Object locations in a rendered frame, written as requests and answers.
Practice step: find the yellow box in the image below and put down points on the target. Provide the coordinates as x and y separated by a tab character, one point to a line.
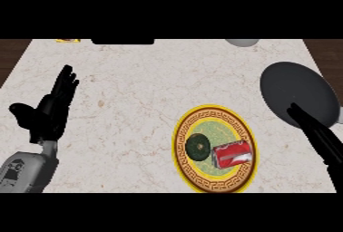
68	40

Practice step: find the dark grey pan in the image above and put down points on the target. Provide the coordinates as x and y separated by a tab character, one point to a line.
297	90

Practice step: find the red soda can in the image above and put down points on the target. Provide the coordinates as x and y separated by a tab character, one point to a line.
232	154

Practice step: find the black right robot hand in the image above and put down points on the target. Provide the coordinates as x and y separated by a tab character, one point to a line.
319	137

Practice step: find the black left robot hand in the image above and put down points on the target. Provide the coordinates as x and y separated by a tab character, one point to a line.
50	110

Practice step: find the yellow brown patterned plate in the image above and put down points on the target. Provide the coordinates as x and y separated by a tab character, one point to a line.
214	148

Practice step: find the grey bowl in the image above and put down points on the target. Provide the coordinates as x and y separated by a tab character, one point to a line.
241	42

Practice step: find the dark green squash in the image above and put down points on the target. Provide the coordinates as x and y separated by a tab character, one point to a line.
198	146

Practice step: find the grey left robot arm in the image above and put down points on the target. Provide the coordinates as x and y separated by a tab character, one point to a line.
23	169

